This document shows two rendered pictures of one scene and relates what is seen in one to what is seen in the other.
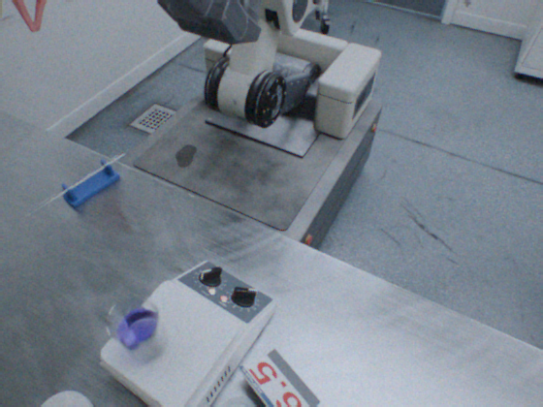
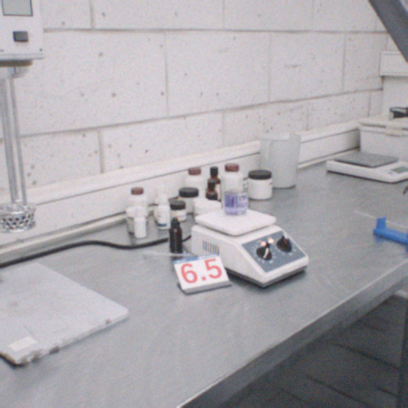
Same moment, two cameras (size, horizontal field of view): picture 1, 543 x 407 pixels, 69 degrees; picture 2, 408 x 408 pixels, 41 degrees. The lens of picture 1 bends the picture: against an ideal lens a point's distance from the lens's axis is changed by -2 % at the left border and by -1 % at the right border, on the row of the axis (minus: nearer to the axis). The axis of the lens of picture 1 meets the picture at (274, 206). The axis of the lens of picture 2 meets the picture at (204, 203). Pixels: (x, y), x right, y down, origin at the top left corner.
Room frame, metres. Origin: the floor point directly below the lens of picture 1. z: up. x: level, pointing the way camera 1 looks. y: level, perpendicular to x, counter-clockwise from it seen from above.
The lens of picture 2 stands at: (0.42, -0.87, 1.17)
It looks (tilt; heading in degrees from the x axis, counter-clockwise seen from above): 17 degrees down; 107
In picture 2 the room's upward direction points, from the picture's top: 1 degrees counter-clockwise
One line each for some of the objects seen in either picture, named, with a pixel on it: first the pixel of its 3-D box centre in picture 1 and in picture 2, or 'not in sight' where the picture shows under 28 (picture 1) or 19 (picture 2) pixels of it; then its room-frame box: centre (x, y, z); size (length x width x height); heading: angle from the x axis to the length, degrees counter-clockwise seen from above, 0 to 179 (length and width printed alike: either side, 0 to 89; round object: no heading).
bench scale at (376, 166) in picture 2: not in sight; (373, 166); (0.43, 0.97, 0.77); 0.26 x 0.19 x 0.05; 148
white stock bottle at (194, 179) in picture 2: not in sight; (194, 186); (-0.02, 0.46, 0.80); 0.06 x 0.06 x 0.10
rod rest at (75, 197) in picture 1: (89, 181); (395, 229); (0.49, 0.33, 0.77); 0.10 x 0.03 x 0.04; 142
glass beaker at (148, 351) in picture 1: (142, 332); (233, 196); (0.17, 0.14, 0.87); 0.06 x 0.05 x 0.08; 48
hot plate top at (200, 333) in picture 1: (171, 340); (235, 219); (0.18, 0.12, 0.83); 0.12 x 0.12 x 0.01; 59
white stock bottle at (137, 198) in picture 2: not in sight; (138, 205); (-0.11, 0.28, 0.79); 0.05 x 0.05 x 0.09
